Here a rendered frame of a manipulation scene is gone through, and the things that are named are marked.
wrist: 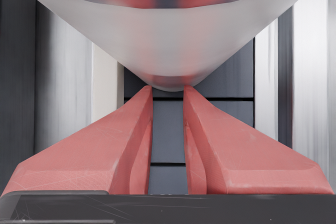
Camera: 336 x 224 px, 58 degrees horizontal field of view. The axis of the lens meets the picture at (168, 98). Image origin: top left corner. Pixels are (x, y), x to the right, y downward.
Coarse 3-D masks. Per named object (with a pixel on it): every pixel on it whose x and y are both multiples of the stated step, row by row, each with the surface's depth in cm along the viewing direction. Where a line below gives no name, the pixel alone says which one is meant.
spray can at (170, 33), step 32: (64, 0) 2; (96, 0) 2; (128, 0) 2; (160, 0) 2; (192, 0) 2; (224, 0) 2; (256, 0) 2; (288, 0) 3; (96, 32) 4; (128, 32) 3; (160, 32) 3; (192, 32) 3; (224, 32) 3; (256, 32) 5; (128, 64) 7; (160, 64) 6; (192, 64) 6
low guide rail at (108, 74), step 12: (96, 48) 14; (96, 60) 14; (108, 60) 14; (96, 72) 14; (108, 72) 14; (120, 72) 15; (96, 84) 14; (108, 84) 14; (120, 84) 15; (96, 96) 14; (108, 96) 14; (120, 96) 15; (96, 108) 14; (108, 108) 14
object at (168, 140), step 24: (240, 48) 18; (216, 72) 18; (240, 72) 18; (168, 96) 18; (216, 96) 18; (240, 96) 18; (168, 120) 18; (240, 120) 18; (168, 144) 18; (168, 168) 18; (168, 192) 18
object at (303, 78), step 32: (320, 0) 10; (288, 32) 10; (320, 32) 10; (288, 64) 10; (320, 64) 10; (288, 96) 10; (320, 96) 10; (288, 128) 10; (320, 128) 10; (320, 160) 10
